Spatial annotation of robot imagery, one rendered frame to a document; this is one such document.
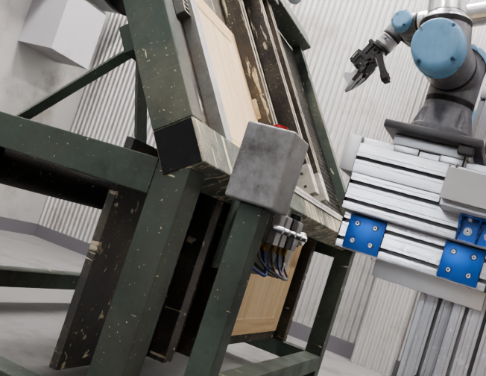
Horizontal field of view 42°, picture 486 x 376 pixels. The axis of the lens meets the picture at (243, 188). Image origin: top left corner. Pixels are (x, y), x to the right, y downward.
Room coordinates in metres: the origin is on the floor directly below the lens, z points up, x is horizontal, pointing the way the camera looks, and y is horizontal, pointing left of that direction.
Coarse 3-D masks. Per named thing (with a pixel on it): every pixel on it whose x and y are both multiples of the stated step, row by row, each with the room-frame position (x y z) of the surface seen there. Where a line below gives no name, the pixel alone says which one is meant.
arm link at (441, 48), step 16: (432, 0) 1.40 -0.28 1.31; (448, 0) 1.38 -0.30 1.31; (464, 0) 1.39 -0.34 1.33; (432, 16) 1.38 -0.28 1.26; (448, 16) 1.36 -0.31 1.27; (464, 16) 1.36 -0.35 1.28; (416, 32) 1.38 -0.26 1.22; (432, 32) 1.36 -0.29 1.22; (448, 32) 1.34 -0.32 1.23; (464, 32) 1.36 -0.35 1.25; (416, 48) 1.37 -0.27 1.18; (432, 48) 1.36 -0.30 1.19; (448, 48) 1.34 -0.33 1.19; (464, 48) 1.34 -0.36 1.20; (416, 64) 1.40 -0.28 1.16; (432, 64) 1.36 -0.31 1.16; (448, 64) 1.34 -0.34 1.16; (464, 64) 1.37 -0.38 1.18; (432, 80) 1.42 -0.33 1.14; (448, 80) 1.40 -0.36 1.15; (464, 80) 1.42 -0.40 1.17
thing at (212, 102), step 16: (192, 0) 1.84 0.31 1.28; (192, 16) 1.81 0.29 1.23; (192, 32) 1.80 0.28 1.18; (192, 48) 1.80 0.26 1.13; (208, 64) 1.78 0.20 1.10; (208, 80) 1.77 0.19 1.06; (208, 96) 1.76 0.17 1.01; (208, 112) 1.76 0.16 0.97; (224, 112) 1.79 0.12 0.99; (224, 128) 1.74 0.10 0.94
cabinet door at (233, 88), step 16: (208, 16) 2.04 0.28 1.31; (208, 32) 1.99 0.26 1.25; (224, 32) 2.18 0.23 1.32; (208, 48) 1.93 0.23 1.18; (224, 48) 2.12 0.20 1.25; (224, 64) 2.05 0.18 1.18; (240, 64) 2.25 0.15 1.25; (224, 80) 1.99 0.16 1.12; (240, 80) 2.19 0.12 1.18; (224, 96) 1.93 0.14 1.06; (240, 96) 2.12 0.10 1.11; (240, 112) 2.05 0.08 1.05; (240, 128) 1.99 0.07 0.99; (240, 144) 1.92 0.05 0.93
